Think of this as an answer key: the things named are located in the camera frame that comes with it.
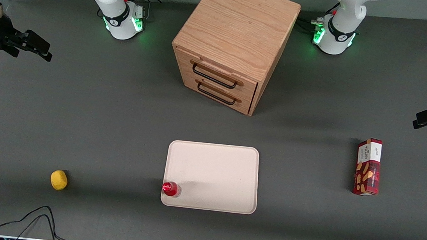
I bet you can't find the wooden drawer cabinet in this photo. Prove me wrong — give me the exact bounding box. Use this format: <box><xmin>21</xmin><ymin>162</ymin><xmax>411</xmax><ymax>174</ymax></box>
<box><xmin>166</xmin><ymin>0</ymin><xmax>302</xmax><ymax>120</ymax></box>

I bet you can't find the black left arm base cable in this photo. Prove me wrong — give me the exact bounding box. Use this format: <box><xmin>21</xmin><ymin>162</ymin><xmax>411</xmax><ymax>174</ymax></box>
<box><xmin>296</xmin><ymin>0</ymin><xmax>341</xmax><ymax>37</ymax></box>

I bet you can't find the wooden drawer with long handle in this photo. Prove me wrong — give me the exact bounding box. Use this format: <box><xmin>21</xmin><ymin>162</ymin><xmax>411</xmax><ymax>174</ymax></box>
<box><xmin>171</xmin><ymin>46</ymin><xmax>261</xmax><ymax>100</ymax></box>

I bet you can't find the red capped bottle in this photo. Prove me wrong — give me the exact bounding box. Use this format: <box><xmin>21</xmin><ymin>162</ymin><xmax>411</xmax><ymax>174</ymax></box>
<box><xmin>161</xmin><ymin>181</ymin><xmax>183</xmax><ymax>199</ymax></box>

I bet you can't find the black floor cable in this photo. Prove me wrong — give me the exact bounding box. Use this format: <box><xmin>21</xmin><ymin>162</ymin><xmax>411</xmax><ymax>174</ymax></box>
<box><xmin>0</xmin><ymin>201</ymin><xmax>76</xmax><ymax>240</ymax></box>

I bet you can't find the red snack box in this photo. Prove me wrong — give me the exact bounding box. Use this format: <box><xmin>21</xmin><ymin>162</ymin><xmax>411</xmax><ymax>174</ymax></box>
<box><xmin>351</xmin><ymin>137</ymin><xmax>384</xmax><ymax>198</ymax></box>

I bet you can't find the wooden drawer with short handle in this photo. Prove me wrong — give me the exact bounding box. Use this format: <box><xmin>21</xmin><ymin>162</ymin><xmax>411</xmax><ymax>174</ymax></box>
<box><xmin>179</xmin><ymin>75</ymin><xmax>256</xmax><ymax>116</ymax></box>

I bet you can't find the short black drawer handle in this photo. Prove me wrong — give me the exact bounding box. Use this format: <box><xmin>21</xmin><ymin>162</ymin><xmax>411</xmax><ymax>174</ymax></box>
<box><xmin>195</xmin><ymin>81</ymin><xmax>238</xmax><ymax>106</ymax></box>

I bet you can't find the yellow lemon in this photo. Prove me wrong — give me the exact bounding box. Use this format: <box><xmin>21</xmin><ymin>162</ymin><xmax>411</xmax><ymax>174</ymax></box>
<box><xmin>49</xmin><ymin>169</ymin><xmax>69</xmax><ymax>192</ymax></box>

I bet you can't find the beige plastic tray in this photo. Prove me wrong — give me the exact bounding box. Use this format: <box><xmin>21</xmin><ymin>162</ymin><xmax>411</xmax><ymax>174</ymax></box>
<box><xmin>159</xmin><ymin>139</ymin><xmax>263</xmax><ymax>216</ymax></box>

